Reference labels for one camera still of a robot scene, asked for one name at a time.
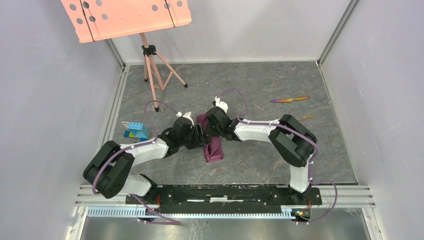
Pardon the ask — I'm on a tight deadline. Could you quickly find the iridescent rainbow knife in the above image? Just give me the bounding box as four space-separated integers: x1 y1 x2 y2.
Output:
269 96 310 103

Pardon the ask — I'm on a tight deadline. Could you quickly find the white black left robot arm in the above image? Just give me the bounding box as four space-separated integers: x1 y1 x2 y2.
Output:
82 117 211 199

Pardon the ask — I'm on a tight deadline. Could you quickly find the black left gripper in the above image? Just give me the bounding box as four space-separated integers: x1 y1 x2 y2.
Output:
179 123 212 150

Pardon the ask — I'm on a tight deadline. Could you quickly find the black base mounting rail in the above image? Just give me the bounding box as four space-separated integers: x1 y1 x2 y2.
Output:
140 184 323 214

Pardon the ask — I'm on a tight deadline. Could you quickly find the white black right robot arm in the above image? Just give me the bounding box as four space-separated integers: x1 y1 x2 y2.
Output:
205 106 320 204

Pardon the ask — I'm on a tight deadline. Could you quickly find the pink music stand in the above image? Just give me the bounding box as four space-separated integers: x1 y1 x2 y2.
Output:
61 0 192 112

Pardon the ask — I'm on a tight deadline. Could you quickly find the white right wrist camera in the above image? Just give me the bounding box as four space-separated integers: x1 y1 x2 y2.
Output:
213 96 229 114

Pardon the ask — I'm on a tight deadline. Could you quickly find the magenta satin napkin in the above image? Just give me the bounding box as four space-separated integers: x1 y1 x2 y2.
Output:
196 113 224 163

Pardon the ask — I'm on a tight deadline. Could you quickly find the gold spoon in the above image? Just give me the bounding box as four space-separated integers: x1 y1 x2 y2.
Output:
297 115 314 121

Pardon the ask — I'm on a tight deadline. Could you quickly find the colourful toy block set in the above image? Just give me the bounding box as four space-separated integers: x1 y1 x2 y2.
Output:
121 121 151 142

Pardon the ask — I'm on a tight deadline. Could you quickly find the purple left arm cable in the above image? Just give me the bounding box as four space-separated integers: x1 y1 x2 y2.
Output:
92 100 182 225

